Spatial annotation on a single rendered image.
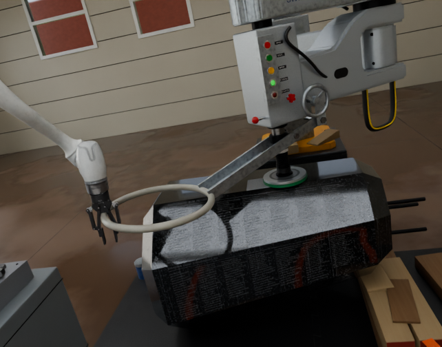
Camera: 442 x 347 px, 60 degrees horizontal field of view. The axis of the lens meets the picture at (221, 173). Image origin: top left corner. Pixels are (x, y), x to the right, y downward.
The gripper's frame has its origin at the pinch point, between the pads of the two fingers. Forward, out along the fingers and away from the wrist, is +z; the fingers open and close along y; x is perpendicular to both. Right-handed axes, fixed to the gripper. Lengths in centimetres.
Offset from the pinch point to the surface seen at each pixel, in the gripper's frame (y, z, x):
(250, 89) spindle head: 73, -51, 15
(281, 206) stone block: 79, 4, 3
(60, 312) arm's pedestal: -21.6, 20.5, -18.3
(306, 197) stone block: 91, 1, 2
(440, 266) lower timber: 170, 61, 9
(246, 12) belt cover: 72, -83, 6
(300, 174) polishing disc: 92, -7, 11
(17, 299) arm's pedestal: -30.2, 4.7, -29.1
